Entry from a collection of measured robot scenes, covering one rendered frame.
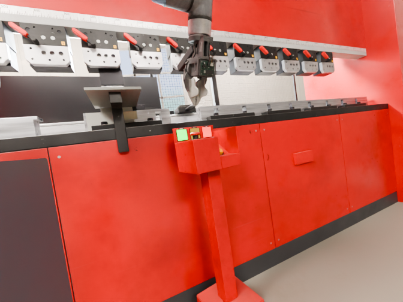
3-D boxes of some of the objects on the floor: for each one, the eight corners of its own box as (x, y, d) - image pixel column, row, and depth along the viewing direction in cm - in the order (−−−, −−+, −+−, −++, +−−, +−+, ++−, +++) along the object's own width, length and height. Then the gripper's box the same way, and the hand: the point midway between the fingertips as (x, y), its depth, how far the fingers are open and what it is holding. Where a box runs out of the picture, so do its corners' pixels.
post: (231, 211, 197) (203, 21, 189) (228, 210, 201) (201, 24, 193) (234, 210, 199) (208, 21, 191) (232, 209, 203) (205, 24, 195)
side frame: (415, 204, 154) (385, -82, 145) (316, 187, 232) (293, 2, 224) (427, 197, 164) (401, -72, 155) (329, 183, 242) (307, 5, 233)
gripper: (195, 32, 53) (194, 107, 60) (220, 37, 58) (216, 106, 65) (182, 38, 60) (181, 105, 67) (204, 42, 65) (202, 104, 72)
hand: (194, 101), depth 68 cm, fingers closed
